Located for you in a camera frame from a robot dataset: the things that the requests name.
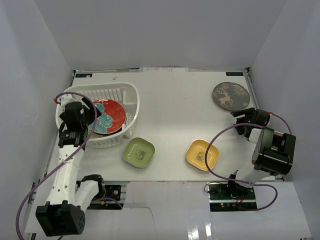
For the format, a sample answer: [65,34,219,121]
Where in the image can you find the green square panda plate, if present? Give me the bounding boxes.
[122,137,156,169]

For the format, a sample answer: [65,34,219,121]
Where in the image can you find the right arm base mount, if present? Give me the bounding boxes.
[203,181,258,213]

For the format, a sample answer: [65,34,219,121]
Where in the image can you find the grey reindeer plate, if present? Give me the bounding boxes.
[212,82,251,112]

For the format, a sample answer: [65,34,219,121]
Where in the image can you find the red and teal plate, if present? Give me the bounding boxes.
[93,99,127,135]

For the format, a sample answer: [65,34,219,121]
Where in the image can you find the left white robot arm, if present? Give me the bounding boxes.
[35,94,106,237]

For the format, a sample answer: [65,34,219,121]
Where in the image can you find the yellow square panda plate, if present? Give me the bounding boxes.
[185,139,219,171]

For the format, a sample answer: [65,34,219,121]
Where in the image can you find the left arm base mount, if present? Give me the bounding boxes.
[88,184,126,210]

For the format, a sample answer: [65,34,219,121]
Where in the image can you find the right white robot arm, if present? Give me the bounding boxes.
[225,107,296,200]

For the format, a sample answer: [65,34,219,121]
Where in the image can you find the papers at back edge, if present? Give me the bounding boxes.
[139,67,189,73]

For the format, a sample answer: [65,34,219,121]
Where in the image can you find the white plastic dish bin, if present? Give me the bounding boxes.
[55,82,140,149]

